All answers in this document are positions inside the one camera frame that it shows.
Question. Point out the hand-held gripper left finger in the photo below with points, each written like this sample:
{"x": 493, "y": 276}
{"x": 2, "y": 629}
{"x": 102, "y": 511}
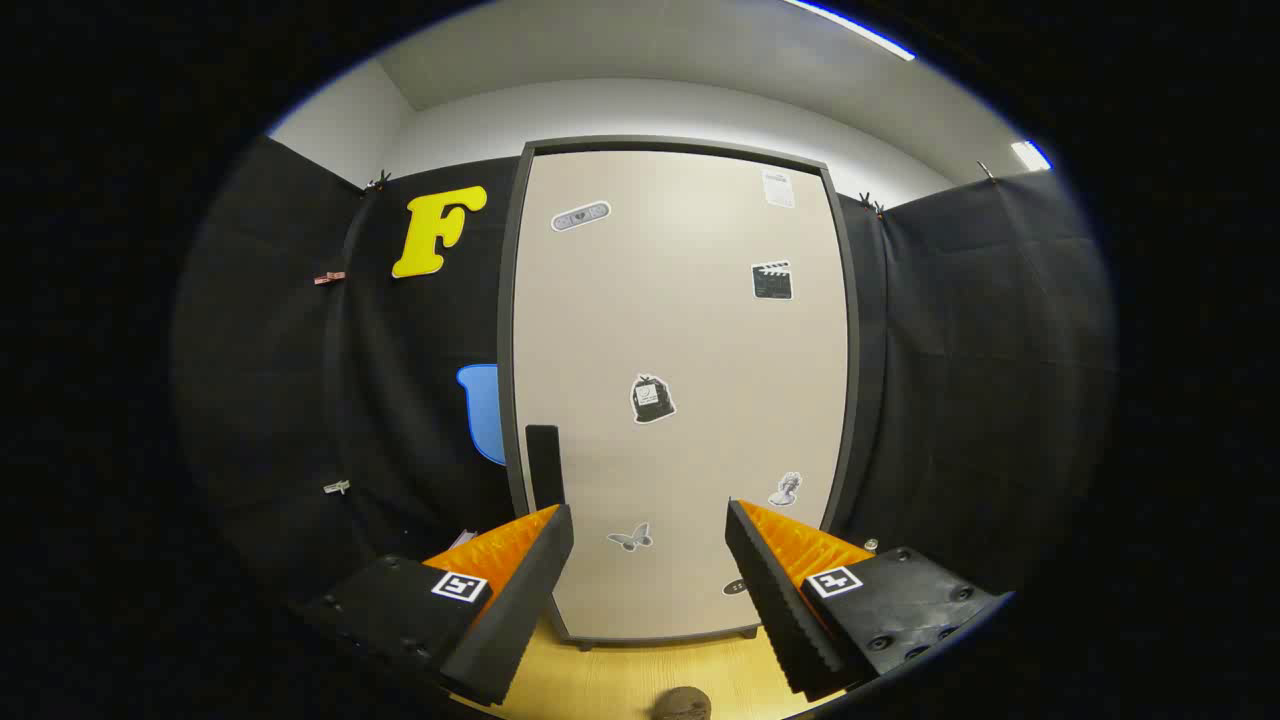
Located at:
{"x": 520, "y": 610}

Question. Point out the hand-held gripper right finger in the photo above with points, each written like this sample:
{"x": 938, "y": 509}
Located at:
{"x": 780, "y": 610}

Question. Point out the brown fuzzy shoe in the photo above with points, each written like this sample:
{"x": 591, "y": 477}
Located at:
{"x": 682, "y": 706}

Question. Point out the beige shoe cabinet door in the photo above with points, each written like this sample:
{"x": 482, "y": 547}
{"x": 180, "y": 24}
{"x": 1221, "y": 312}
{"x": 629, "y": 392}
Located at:
{"x": 690, "y": 450}

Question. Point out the gray shoe cabinet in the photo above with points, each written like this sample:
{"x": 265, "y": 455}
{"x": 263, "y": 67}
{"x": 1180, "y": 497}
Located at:
{"x": 505, "y": 300}

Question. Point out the black backdrop cloth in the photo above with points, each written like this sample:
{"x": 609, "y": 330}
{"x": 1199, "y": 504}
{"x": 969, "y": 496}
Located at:
{"x": 960, "y": 350}

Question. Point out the short ceiling light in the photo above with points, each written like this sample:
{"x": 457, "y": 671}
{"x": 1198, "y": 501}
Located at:
{"x": 1030, "y": 155}

